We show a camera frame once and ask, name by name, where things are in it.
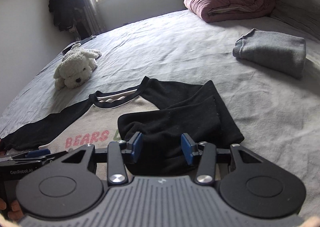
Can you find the black smartphone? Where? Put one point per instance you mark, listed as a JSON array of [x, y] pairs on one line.
[[67, 49]]

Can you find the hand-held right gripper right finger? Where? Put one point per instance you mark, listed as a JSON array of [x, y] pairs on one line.
[[187, 148]]

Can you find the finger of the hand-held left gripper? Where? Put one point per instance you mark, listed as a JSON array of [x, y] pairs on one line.
[[57, 156], [37, 153]]

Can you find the grey bed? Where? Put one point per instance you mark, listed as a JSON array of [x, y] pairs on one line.
[[175, 49]]

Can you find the grey folded sweater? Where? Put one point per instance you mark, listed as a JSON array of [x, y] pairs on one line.
[[275, 51]]

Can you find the person's left hand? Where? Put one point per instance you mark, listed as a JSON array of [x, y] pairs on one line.
[[15, 208]]

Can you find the grey floral curtain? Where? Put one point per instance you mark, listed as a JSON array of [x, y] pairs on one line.
[[87, 11]]

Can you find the white plush dog toy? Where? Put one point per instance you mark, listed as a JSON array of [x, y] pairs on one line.
[[75, 66]]

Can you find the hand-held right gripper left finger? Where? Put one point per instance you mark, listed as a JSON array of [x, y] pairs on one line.
[[137, 147]]

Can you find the beige black-sleeved sweatshirt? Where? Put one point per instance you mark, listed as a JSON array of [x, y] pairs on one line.
[[175, 117]]

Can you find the dark hanging clothes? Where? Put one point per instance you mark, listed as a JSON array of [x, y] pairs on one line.
[[65, 4]]

